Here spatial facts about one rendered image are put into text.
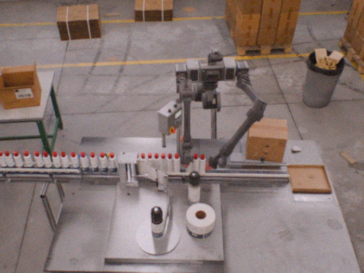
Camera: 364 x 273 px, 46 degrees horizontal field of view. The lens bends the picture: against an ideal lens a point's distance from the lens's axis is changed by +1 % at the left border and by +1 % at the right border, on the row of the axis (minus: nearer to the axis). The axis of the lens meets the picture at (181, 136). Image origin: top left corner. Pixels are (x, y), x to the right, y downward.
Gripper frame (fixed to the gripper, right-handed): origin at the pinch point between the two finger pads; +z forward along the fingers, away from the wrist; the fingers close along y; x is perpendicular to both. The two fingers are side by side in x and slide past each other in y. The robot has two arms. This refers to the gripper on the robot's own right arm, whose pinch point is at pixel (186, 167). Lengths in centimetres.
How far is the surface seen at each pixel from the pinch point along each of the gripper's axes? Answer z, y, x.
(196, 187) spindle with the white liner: -4.8, 7.1, -24.4
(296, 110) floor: 102, 138, 198
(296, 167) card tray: 19, 91, 18
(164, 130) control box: -31.2, -16.6, 7.5
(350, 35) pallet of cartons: 75, 238, 340
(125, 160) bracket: -13.0, -45.5, -6.2
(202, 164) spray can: 1.2, 12.1, 3.6
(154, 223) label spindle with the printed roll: -4, -21, -56
